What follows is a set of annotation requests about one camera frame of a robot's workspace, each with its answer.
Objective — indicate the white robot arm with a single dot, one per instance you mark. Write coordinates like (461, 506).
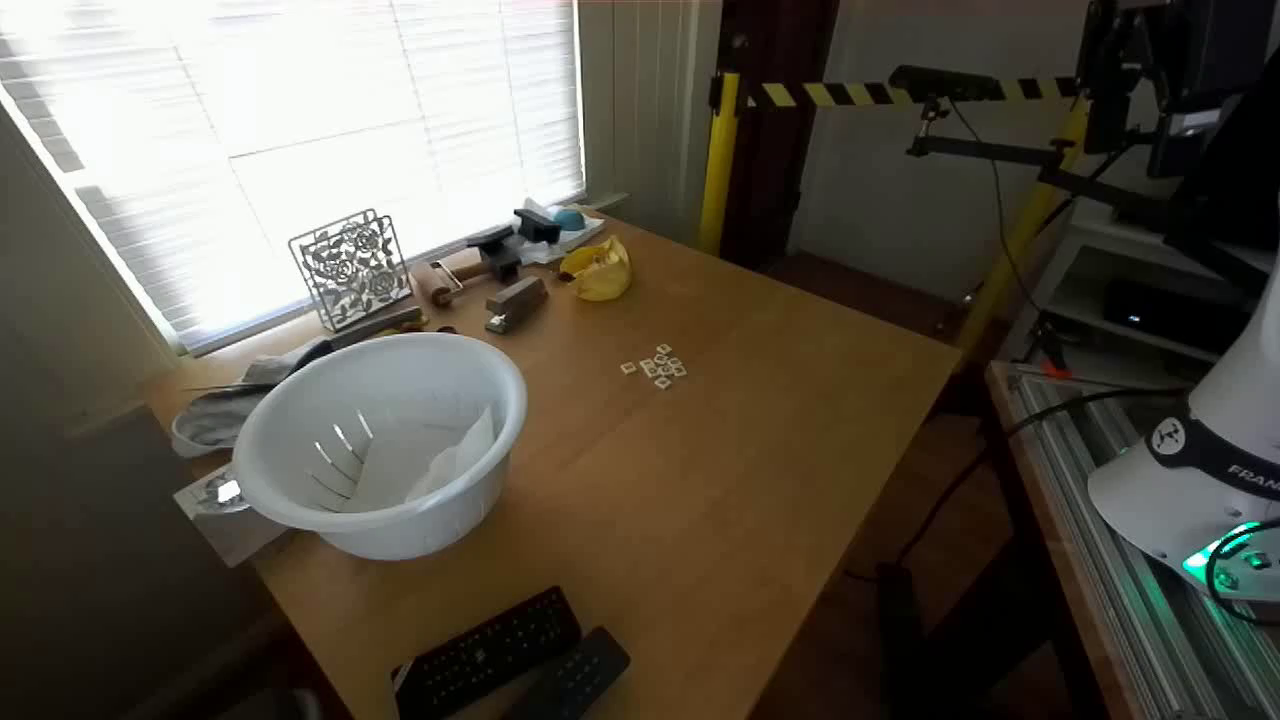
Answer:
(1203, 484)

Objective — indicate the grey metal stapler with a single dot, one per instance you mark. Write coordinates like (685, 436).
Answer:
(515, 306)

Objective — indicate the black clamp tool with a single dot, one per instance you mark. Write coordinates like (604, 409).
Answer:
(501, 246)

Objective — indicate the white plastic bowl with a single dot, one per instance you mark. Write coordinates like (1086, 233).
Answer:
(384, 449)

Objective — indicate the black yellow striped bar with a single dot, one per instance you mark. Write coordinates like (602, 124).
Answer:
(880, 93)

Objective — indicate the black remote control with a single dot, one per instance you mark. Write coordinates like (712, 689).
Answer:
(574, 682)
(487, 657)

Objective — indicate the grey cloth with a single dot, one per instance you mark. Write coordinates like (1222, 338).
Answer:
(215, 423)

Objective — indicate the yellow post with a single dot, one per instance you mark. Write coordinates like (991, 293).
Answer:
(718, 171)

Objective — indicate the white wire lattice cube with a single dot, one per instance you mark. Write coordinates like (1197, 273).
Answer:
(354, 264)

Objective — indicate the black camera on boom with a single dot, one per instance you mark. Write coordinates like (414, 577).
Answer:
(933, 86)

